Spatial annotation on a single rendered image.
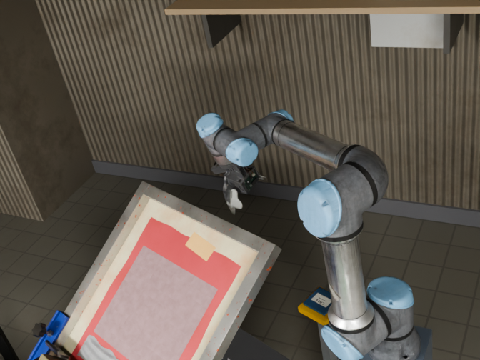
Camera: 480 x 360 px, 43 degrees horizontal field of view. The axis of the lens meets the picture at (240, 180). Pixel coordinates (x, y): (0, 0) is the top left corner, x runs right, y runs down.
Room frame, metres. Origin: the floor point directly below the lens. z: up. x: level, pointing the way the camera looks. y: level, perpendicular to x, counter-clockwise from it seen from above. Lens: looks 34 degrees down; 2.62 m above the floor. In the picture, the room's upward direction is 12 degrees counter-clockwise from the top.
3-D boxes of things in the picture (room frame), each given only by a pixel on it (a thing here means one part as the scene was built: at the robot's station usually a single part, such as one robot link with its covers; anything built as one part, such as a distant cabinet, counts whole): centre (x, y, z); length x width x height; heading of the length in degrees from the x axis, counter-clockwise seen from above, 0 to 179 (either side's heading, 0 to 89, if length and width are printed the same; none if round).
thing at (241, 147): (1.44, -0.02, 1.77); 0.11 x 0.11 x 0.08; 29
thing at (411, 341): (1.14, -0.32, 1.25); 0.15 x 0.15 x 0.10
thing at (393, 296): (1.14, -0.32, 1.37); 0.13 x 0.12 x 0.14; 119
